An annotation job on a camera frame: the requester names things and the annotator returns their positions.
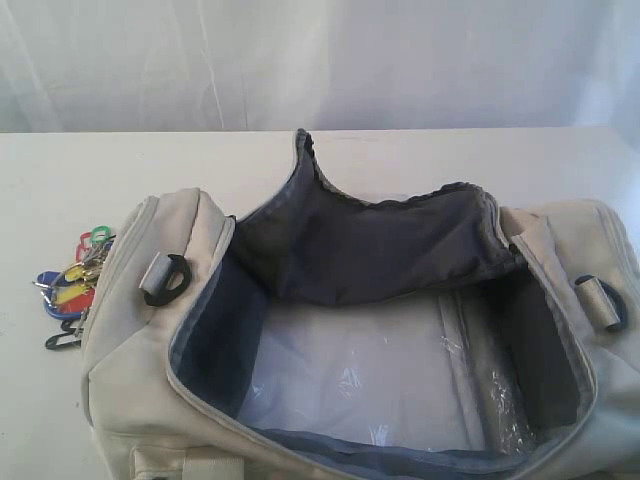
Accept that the beige canvas duffel bag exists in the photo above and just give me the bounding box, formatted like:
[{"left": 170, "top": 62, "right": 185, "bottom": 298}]
[{"left": 81, "top": 130, "right": 639, "bottom": 479}]

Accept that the black plastic D-ring left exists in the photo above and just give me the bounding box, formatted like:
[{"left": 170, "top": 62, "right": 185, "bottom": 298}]
[{"left": 139, "top": 252, "right": 193, "bottom": 307}]

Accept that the white backdrop curtain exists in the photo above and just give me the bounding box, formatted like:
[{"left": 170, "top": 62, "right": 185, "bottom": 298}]
[{"left": 1, "top": 1, "right": 639, "bottom": 137}]

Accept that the colourful key tag bunch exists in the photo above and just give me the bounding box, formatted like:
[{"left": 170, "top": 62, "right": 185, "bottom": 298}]
[{"left": 32, "top": 225, "right": 116, "bottom": 351}]

